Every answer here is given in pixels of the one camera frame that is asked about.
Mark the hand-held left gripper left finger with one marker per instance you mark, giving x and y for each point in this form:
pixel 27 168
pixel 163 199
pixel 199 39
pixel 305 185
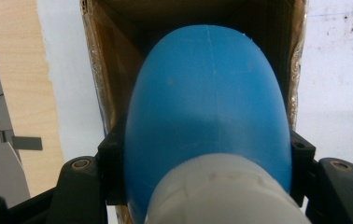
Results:
pixel 114 161

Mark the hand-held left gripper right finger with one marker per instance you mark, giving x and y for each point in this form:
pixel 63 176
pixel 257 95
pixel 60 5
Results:
pixel 300 165

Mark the blue cardboard box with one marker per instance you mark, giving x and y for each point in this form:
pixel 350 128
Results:
pixel 118 62

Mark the blue bottle with white cap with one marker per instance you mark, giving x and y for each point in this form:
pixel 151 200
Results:
pixel 208 109

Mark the grey tape strip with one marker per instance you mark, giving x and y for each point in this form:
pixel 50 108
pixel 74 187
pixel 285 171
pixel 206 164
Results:
pixel 26 143

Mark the white table mat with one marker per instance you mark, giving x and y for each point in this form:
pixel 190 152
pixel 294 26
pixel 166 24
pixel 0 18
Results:
pixel 336 77

